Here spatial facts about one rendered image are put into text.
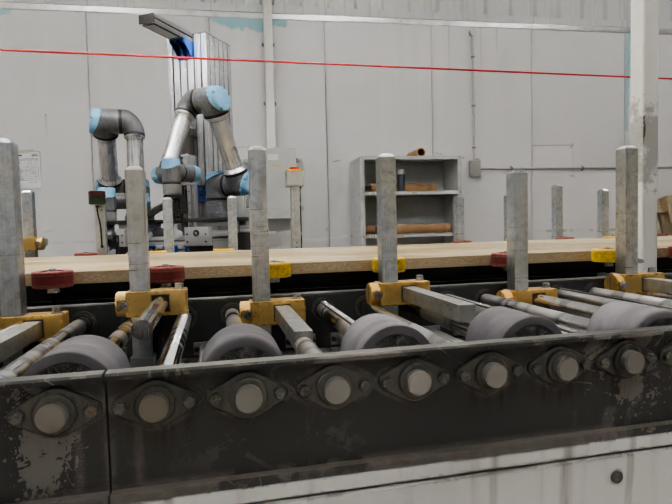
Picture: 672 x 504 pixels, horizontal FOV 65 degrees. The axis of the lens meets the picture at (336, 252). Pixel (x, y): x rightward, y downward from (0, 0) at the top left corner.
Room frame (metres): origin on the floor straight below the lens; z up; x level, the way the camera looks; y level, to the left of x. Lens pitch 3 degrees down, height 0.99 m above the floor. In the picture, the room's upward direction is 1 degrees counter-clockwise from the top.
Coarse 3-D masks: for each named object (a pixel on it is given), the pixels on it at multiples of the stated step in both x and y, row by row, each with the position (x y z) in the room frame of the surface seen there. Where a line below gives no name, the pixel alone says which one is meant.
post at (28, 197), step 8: (24, 192) 1.99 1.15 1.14; (32, 192) 2.00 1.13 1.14; (24, 200) 1.99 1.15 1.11; (32, 200) 2.00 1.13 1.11; (24, 208) 1.99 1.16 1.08; (32, 208) 1.99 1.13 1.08; (24, 216) 1.99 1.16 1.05; (32, 216) 1.99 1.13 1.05; (24, 224) 1.99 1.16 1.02; (32, 224) 1.99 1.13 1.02; (24, 232) 1.99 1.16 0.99; (32, 232) 1.99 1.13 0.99; (32, 256) 1.99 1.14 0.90
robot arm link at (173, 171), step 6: (162, 162) 2.20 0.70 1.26; (168, 162) 2.19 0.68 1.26; (174, 162) 2.20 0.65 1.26; (180, 162) 2.24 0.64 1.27; (162, 168) 2.20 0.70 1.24; (168, 168) 2.19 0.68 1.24; (174, 168) 2.20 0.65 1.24; (180, 168) 2.23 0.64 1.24; (162, 174) 2.20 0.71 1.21; (168, 174) 2.19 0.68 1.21; (174, 174) 2.20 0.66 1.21; (180, 174) 2.23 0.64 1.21; (162, 180) 2.21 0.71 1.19; (168, 180) 2.19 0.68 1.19; (174, 180) 2.20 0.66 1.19; (180, 180) 2.23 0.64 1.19
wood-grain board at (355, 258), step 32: (64, 256) 1.88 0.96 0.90; (96, 256) 1.82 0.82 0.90; (160, 256) 1.72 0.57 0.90; (192, 256) 1.67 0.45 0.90; (224, 256) 1.63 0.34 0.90; (288, 256) 1.54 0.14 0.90; (320, 256) 1.51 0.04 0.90; (352, 256) 1.47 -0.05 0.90; (416, 256) 1.40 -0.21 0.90; (448, 256) 1.37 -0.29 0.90; (480, 256) 1.39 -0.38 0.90; (544, 256) 1.43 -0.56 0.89; (576, 256) 1.45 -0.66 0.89
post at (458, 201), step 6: (456, 198) 2.37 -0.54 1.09; (462, 198) 2.38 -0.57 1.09; (456, 204) 2.37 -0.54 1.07; (462, 204) 2.38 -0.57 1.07; (456, 210) 2.37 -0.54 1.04; (462, 210) 2.38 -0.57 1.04; (456, 216) 2.38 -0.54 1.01; (462, 216) 2.38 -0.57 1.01; (456, 222) 2.38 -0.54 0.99; (462, 222) 2.38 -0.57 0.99; (456, 228) 2.38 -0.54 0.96; (462, 228) 2.38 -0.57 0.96; (456, 234) 2.38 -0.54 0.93; (462, 234) 2.38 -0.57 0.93; (456, 240) 2.38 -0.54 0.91
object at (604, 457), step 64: (0, 384) 0.53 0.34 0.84; (64, 384) 0.55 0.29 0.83; (128, 384) 0.57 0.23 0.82; (192, 384) 0.58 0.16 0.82; (256, 384) 0.59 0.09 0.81; (320, 384) 0.60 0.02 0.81; (384, 384) 0.62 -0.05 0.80; (448, 384) 0.65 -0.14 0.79; (512, 384) 0.67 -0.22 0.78; (576, 384) 0.69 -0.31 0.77; (640, 384) 0.71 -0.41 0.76; (0, 448) 0.54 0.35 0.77; (64, 448) 0.55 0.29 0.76; (128, 448) 0.57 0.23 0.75; (192, 448) 0.58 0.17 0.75; (256, 448) 0.60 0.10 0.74; (320, 448) 0.61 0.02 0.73; (384, 448) 0.63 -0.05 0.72; (448, 448) 0.65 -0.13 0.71; (512, 448) 0.66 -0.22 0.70; (576, 448) 0.68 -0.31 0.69; (640, 448) 0.70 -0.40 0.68
